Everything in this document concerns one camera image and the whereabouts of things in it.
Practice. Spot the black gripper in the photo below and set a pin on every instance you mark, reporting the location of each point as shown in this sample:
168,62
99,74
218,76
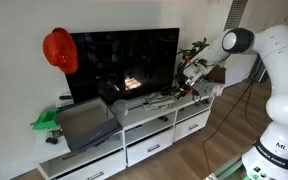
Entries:
185,86

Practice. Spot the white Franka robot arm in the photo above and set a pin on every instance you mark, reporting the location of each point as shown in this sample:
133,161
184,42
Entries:
284,80

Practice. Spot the narrow white drawer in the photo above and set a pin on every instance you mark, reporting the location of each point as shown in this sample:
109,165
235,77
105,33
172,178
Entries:
192,126

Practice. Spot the cardboard box with purple label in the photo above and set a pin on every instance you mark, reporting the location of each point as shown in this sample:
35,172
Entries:
214,86

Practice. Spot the green leafy plant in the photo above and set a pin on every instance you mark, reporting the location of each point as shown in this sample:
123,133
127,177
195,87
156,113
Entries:
192,53

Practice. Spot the white TV stand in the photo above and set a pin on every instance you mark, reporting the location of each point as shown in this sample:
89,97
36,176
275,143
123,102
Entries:
140,133

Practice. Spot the medium white drawer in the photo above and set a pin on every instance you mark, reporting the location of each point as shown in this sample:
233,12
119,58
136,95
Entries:
150,146

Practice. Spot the clear plastic cup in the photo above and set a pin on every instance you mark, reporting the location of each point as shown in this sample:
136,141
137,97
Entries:
121,110

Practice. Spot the black flat screen television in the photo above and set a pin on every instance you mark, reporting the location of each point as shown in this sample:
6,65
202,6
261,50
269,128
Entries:
124,66

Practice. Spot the dark gray box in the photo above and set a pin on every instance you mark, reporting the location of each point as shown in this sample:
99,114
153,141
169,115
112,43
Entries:
259,70

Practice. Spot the dark blue shoebox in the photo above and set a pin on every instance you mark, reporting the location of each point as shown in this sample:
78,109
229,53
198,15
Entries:
87,126

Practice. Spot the wide white drawer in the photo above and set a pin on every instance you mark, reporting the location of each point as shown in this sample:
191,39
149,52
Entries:
94,168

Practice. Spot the red sparkly hat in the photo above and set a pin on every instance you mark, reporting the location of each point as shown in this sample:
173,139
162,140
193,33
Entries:
60,50

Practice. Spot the small black gadget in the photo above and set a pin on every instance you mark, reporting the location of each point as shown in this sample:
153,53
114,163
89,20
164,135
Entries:
51,140

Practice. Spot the green plastic container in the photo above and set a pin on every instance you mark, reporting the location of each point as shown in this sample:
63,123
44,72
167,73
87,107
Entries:
45,120

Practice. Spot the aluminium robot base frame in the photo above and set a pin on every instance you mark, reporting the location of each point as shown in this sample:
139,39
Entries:
227,170

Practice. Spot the white wall vent grille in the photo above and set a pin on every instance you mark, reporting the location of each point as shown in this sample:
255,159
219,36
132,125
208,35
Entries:
236,14

